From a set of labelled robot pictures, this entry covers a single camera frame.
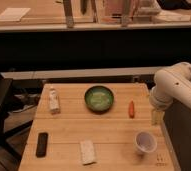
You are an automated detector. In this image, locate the black remote control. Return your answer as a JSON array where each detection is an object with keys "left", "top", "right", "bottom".
[{"left": 36, "top": 132, "right": 48, "bottom": 157}]

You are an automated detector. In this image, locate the grey metal rail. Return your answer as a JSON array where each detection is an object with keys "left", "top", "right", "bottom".
[{"left": 1, "top": 67, "right": 160, "bottom": 80}]

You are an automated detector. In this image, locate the white paper sheet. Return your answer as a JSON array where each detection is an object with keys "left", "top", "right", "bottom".
[{"left": 0, "top": 8, "right": 30, "bottom": 22}]

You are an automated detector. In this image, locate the white plastic bottle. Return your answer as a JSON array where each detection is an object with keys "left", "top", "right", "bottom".
[{"left": 49, "top": 87, "right": 60, "bottom": 114}]

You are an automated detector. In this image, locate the black chair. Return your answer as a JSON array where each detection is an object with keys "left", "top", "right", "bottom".
[{"left": 0, "top": 79, "right": 33, "bottom": 161}]

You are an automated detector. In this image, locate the orange carrot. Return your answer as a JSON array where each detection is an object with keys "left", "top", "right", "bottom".
[{"left": 129, "top": 101, "right": 135, "bottom": 118}]

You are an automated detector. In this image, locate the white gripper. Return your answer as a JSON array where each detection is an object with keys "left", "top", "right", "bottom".
[{"left": 149, "top": 87, "right": 173, "bottom": 125}]

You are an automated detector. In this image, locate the green ceramic bowl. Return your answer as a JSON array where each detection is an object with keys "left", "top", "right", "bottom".
[{"left": 84, "top": 85, "right": 114, "bottom": 112}]

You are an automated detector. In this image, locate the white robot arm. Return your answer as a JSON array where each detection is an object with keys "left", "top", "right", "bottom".
[{"left": 149, "top": 62, "right": 191, "bottom": 125}]

